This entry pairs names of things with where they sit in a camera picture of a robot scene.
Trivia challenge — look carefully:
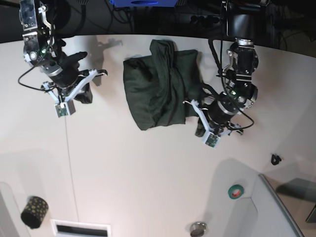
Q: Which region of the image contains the white power strip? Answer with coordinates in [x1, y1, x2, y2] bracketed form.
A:
[190, 15, 220, 24]

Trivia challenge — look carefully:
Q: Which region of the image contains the black gold dotted cup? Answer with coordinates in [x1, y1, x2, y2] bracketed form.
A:
[20, 196, 49, 229]

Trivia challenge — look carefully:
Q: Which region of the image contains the dark green t-shirt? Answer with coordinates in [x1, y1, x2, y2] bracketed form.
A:
[123, 39, 206, 131]

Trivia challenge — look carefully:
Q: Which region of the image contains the blue box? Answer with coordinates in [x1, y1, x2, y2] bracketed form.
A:
[110, 0, 178, 7]

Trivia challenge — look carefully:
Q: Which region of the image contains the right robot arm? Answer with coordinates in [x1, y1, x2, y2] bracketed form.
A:
[19, 0, 107, 104]

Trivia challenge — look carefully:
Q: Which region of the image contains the round metal tin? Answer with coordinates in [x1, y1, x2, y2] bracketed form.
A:
[189, 222, 207, 237]

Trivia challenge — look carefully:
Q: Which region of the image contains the green tape roll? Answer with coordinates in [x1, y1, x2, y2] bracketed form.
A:
[228, 184, 244, 199]

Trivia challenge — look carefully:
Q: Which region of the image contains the white slotted tray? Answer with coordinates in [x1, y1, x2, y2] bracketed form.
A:
[51, 219, 112, 237]

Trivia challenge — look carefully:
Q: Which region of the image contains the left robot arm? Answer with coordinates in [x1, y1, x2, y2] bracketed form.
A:
[196, 0, 268, 138]

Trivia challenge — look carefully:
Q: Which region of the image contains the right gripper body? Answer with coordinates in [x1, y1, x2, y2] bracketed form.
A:
[40, 50, 88, 88]

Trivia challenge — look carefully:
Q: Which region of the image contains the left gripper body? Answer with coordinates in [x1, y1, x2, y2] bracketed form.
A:
[204, 92, 241, 128]

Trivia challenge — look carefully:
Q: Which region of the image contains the small black clip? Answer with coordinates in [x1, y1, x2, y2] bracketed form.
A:
[271, 154, 282, 165]

